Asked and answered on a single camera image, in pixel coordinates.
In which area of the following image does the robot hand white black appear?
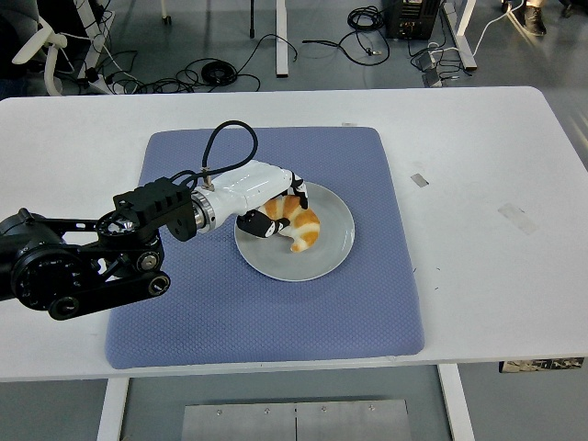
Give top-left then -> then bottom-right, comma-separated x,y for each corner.
209,160 -> 309,241

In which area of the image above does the croissant bread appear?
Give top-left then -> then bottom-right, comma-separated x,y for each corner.
256,195 -> 322,254

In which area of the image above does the grey round plate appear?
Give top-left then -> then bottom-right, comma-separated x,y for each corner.
233,181 -> 356,282

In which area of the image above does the grey metal plate with screws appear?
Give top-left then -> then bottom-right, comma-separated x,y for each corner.
180,399 -> 411,441

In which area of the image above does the blue textured mat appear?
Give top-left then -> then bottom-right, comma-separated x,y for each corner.
104,127 -> 424,371

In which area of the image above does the white desk leg straight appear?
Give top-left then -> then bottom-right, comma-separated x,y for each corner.
274,0 -> 289,78

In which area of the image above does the black equipment box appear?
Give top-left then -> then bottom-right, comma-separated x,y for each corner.
381,0 -> 443,41

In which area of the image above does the white table leg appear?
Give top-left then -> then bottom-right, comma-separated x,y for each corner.
95,377 -> 130,441
435,362 -> 477,441

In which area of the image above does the white desk leg with foot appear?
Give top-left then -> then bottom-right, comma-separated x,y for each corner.
443,0 -> 479,71

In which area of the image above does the large clear tape piece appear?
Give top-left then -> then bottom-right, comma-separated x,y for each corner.
497,202 -> 539,235

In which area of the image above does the person's foot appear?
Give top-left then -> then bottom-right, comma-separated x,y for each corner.
523,3 -> 548,37

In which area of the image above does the coiled black cable with disc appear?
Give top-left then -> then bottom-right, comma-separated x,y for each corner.
176,58 -> 262,93

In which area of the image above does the black cable with plug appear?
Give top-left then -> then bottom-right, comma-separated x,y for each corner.
301,5 -> 391,66

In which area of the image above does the white stand frame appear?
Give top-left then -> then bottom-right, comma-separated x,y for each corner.
73,0 -> 117,96

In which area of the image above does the white cable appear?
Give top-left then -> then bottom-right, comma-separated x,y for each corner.
470,0 -> 525,54

